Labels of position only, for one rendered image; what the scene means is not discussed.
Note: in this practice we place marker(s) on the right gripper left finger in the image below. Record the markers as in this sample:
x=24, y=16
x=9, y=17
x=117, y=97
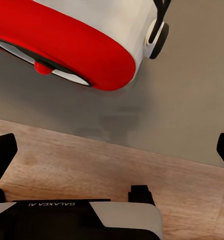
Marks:
x=8, y=149

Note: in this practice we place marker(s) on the coffee table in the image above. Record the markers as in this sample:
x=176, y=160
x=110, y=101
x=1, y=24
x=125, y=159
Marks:
x=173, y=107

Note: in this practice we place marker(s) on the radio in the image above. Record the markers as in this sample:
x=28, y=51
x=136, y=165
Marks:
x=93, y=43

